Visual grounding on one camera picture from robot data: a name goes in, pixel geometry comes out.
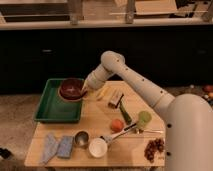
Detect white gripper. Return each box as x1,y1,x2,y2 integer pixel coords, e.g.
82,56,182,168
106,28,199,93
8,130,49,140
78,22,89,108
82,65,112,92

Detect dark red bowl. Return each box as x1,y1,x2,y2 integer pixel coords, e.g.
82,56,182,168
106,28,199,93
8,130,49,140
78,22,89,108
59,78,84,98

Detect orange bowl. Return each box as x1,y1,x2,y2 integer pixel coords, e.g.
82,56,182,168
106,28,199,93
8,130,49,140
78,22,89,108
57,88,86,102

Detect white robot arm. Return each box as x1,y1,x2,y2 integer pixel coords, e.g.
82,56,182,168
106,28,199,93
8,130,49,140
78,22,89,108
83,51,213,171

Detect green plastic tray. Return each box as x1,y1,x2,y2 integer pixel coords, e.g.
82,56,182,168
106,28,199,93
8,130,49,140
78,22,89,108
34,78,82,123

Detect yellow banana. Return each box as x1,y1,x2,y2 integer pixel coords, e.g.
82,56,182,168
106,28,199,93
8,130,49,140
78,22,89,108
96,86,109,101

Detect green cucumber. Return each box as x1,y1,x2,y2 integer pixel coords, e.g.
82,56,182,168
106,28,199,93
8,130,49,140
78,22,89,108
119,101,132,125

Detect orange tomato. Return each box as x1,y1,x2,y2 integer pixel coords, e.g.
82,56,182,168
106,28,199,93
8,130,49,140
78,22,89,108
110,119,124,133

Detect wooden table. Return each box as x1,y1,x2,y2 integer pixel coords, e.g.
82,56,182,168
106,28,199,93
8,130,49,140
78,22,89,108
24,81,165,168

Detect small metal cup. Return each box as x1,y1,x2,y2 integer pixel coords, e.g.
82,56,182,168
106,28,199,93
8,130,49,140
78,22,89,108
74,131,89,148

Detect green plastic cup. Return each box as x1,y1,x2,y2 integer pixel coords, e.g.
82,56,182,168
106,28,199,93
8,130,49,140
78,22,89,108
137,111,152,128

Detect white measuring cup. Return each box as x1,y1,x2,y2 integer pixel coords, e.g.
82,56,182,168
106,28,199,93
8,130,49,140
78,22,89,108
88,128,133,158

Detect metal spoon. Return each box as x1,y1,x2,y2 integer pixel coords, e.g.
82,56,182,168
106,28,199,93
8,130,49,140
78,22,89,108
135,128,163,134

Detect dark cabinet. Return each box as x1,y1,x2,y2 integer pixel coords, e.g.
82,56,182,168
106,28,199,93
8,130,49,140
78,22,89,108
0,25,213,94

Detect blue sponge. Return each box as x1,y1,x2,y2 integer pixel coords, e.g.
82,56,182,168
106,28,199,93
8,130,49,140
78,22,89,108
57,136,74,159

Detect grey blue cloth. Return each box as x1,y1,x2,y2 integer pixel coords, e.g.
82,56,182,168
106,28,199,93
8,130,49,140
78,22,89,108
41,133,59,164

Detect bunch of dark grapes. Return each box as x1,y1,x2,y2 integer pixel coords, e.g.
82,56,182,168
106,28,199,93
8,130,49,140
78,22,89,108
144,138,164,163

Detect black handled brush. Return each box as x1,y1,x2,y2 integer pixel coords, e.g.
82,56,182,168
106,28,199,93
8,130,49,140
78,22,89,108
123,123,137,131

